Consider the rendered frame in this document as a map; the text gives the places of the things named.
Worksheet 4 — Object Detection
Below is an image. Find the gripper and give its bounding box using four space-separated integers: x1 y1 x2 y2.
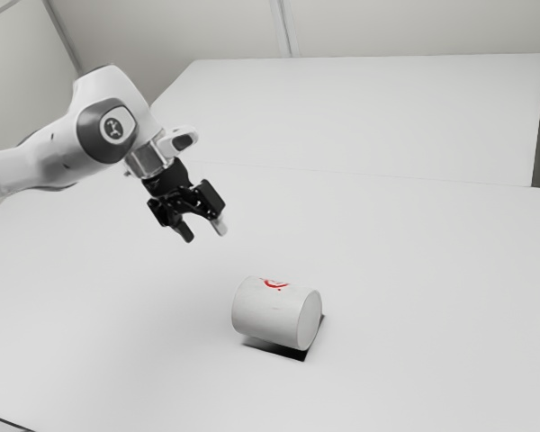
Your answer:
139 157 230 245

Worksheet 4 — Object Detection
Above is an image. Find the white mug with red print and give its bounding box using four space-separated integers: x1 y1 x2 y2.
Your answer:
230 275 322 352

